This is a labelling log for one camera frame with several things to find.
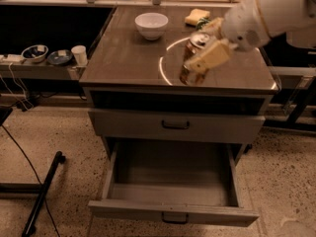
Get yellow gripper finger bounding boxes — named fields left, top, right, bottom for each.
left=184, top=39, right=238, bottom=73
left=201, top=17, right=223, bottom=40

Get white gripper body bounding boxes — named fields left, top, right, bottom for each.
left=221, top=0, right=271, bottom=51

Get orange soda can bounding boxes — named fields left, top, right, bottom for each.
left=179, top=32, right=211, bottom=87

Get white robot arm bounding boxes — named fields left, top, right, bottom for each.
left=184, top=0, right=315, bottom=73

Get closed upper drawer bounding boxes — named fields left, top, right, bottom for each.
left=88, top=109, right=265, bottom=144

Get grey drawer cabinet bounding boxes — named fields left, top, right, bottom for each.
left=79, top=5, right=279, bottom=150

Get open lower drawer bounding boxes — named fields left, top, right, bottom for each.
left=89, top=139, right=259, bottom=227

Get green crumpled chip bag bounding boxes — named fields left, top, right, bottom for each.
left=196, top=17, right=210, bottom=31

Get yellow sponge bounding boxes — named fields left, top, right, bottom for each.
left=185, top=9, right=210, bottom=26

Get white paper cup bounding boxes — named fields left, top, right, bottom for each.
left=71, top=45, right=88, bottom=66

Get dark blue bowl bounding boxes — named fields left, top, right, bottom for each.
left=47, top=49, right=73, bottom=65

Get white and blue bowl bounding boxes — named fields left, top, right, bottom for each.
left=22, top=44, right=48, bottom=63

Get white power strip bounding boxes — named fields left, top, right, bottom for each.
left=0, top=54, right=24, bottom=63

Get black stand leg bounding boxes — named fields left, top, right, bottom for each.
left=0, top=151, right=66, bottom=237

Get white cable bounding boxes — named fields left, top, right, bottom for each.
left=0, top=62, right=35, bottom=112

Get black floor cable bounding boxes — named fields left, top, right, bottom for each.
left=0, top=123, right=62, bottom=237

